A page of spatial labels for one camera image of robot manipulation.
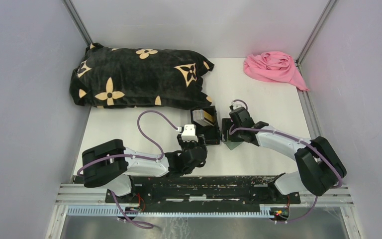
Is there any black card box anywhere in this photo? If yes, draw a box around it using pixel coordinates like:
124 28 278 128
190 106 221 145

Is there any green card holder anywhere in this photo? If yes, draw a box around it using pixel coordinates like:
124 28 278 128
224 141 244 150

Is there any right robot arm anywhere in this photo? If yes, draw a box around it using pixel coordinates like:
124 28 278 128
222 105 347 203

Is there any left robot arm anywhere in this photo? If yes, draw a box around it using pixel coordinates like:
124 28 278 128
77 134 207 203

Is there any stack of cards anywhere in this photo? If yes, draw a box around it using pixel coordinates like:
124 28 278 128
191 109 215 126

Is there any pink cloth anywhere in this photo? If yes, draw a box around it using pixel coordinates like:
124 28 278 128
243 51 309 91

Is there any black floral pillow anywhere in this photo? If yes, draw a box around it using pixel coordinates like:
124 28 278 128
69 42 214 110

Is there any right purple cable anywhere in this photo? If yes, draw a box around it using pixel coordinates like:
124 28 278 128
229 99 344 224

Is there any purple cable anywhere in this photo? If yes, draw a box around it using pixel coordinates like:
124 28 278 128
76 110 181 230
229 99 344 224

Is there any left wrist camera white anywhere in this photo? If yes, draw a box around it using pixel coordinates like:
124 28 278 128
177 124 198 142

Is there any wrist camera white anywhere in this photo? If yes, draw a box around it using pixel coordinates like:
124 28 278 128
229 99 247 111
177 124 198 142

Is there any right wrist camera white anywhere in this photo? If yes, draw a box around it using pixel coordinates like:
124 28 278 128
229 99 247 111

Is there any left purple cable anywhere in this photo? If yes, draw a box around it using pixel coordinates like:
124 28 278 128
76 110 181 230

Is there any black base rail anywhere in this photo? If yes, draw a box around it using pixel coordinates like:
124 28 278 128
117 176 301 213

